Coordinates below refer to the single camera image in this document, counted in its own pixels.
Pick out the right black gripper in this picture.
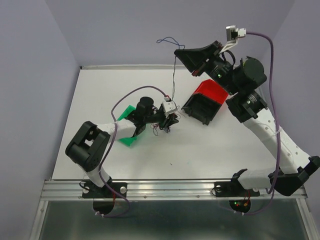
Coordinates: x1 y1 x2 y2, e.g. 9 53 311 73
176 39 241 96

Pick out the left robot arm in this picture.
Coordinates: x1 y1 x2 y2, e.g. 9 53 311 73
65 96 179 197

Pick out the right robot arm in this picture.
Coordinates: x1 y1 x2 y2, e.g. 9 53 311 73
174 41 320 197

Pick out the red and black bin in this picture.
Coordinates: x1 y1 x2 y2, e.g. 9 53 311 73
181 79 228 125

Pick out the green plastic bin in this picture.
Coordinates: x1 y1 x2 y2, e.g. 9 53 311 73
117 105 138 147

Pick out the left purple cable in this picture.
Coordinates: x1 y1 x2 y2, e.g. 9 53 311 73
95 85 171 218

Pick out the purple cable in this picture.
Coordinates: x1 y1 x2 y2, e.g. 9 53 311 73
234 31 282 217
95 85 171 218

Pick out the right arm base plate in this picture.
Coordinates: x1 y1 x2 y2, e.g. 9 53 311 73
210 168 260 198

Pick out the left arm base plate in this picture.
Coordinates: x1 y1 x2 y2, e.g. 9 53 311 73
79 180 128 199

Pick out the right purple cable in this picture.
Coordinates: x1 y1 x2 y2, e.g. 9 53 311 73
234 31 282 217

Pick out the front aluminium rail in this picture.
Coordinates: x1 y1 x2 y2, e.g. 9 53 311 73
39 177 308 201

